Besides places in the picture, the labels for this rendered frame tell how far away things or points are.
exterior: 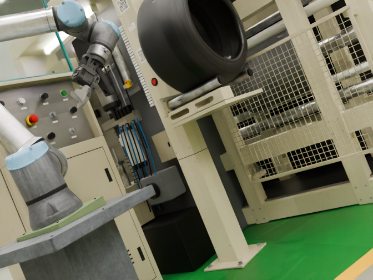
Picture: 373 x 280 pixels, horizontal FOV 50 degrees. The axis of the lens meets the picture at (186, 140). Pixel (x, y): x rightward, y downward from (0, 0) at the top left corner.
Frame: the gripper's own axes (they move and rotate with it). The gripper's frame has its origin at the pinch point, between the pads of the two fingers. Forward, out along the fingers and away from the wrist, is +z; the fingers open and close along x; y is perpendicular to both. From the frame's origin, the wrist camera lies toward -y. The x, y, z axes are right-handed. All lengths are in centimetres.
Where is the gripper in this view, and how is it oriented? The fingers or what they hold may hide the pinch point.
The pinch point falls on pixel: (81, 106)
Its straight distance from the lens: 154.0
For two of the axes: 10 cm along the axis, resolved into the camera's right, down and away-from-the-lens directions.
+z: -2.8, 8.8, -3.8
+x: 6.7, -1.1, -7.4
